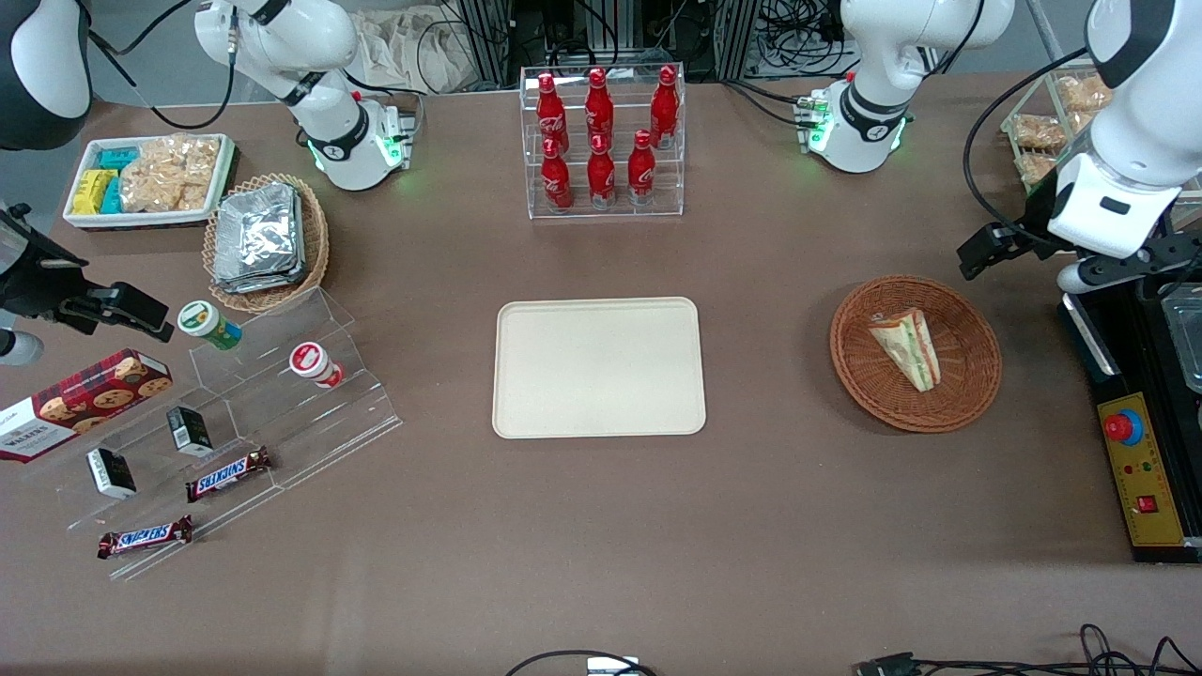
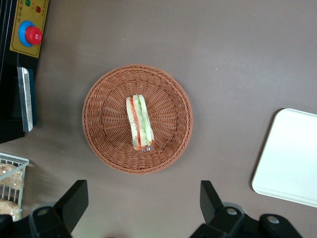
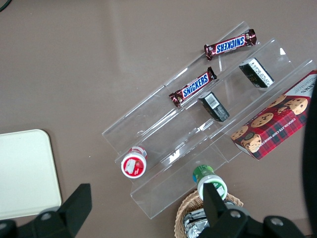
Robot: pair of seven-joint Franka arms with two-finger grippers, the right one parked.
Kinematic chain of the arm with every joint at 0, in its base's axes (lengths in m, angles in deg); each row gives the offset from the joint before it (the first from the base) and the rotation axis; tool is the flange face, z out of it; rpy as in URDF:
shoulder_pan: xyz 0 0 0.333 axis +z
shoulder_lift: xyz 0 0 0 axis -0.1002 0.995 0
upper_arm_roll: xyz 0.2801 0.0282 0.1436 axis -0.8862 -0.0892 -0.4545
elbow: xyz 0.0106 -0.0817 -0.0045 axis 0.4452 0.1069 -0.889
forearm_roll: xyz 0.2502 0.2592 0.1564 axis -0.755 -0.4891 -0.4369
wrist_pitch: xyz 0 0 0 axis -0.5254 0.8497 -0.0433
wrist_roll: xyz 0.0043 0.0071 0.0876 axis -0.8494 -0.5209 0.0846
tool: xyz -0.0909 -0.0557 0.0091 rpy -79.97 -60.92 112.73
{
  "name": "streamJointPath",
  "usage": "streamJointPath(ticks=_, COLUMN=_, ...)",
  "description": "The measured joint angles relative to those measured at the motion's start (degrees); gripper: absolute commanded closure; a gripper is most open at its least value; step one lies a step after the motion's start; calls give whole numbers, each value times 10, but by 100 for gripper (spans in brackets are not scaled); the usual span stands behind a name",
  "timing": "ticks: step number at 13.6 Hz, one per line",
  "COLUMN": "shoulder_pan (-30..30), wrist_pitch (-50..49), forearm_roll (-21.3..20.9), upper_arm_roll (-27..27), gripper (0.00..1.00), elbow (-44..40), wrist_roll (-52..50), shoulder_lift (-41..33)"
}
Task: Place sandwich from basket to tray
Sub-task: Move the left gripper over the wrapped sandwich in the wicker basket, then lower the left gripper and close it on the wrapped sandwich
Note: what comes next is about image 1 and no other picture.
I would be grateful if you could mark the brown Snickers bar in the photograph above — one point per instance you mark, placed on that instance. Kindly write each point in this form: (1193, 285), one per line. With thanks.
(146, 537)
(228, 474)

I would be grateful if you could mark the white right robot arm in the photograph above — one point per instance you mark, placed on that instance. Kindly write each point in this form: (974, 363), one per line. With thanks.
(282, 38)

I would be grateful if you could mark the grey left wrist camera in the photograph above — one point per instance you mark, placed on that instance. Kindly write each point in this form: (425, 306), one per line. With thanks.
(1080, 278)

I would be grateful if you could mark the white rectangular snack tray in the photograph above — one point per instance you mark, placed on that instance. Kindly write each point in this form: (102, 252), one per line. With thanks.
(150, 220)

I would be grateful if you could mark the red cola bottle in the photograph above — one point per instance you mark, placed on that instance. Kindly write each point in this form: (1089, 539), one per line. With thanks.
(556, 178)
(665, 108)
(599, 108)
(641, 169)
(601, 174)
(550, 113)

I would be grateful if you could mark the black yellow control box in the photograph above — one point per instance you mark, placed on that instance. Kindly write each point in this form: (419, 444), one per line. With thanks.
(1099, 347)

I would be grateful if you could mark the clear acrylic bottle rack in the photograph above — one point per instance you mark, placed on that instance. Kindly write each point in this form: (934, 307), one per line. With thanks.
(620, 212)

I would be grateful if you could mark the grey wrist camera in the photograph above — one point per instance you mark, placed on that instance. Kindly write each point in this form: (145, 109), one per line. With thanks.
(17, 347)
(1080, 278)

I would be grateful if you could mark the small white device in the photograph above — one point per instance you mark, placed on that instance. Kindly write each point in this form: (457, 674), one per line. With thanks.
(612, 666)

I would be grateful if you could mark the beige plastic tray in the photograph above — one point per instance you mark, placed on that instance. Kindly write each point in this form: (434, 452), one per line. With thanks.
(599, 368)

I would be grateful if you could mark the clear plastic container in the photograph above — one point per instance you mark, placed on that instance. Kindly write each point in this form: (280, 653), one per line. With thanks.
(1185, 329)

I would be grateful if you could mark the triangle sandwich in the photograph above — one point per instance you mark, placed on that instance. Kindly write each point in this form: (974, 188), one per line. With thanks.
(909, 347)

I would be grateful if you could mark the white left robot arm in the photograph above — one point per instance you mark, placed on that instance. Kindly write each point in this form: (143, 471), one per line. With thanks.
(873, 56)

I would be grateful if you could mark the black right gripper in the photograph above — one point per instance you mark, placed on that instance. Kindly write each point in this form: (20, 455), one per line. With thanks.
(39, 280)

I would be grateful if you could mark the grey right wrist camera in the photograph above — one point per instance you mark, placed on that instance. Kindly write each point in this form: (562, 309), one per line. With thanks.
(17, 347)

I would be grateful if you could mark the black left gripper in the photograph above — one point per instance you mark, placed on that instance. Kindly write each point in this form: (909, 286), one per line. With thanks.
(1025, 231)

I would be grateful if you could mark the clear bag of fried snacks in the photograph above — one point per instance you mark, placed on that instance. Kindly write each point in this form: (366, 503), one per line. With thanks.
(1082, 122)
(1033, 169)
(1038, 131)
(1080, 94)

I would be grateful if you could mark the small black box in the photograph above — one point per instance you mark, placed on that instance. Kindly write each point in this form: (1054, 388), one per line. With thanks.
(111, 472)
(190, 430)

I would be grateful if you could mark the clear acrylic stepped display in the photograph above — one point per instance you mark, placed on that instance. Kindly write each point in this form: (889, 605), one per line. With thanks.
(282, 432)

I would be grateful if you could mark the yellow control panel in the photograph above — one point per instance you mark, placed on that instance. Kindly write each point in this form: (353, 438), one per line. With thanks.
(1150, 479)

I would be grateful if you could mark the round brown wicker basket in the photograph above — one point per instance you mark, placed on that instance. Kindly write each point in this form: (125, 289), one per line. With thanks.
(958, 376)

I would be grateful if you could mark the red lid snack cup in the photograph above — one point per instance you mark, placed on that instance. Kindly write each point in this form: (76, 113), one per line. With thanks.
(315, 364)

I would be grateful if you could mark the silver foil packet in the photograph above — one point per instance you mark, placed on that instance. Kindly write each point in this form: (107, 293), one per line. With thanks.
(258, 284)
(258, 230)

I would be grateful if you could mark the beige cloth bag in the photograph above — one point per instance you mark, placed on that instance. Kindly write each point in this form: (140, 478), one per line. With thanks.
(404, 47)

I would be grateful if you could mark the yellow snack packet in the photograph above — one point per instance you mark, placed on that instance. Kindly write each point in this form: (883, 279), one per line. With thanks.
(92, 191)

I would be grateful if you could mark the clear bag of crackers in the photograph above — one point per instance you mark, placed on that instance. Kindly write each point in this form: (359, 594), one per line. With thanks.
(169, 172)

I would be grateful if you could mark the red emergency stop button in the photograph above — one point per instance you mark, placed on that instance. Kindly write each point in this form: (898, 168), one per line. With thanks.
(1123, 427)

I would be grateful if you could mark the oval tan wicker basket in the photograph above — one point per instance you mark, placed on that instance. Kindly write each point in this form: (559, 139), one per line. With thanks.
(317, 235)

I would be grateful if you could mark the teal snack packet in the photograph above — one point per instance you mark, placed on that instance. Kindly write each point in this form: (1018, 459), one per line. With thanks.
(118, 158)
(113, 195)

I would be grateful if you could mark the red tartan cookie box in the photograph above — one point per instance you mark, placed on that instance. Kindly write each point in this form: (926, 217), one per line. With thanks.
(75, 404)

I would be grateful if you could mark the green lid snack cup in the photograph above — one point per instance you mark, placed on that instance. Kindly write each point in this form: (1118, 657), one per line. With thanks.
(208, 324)

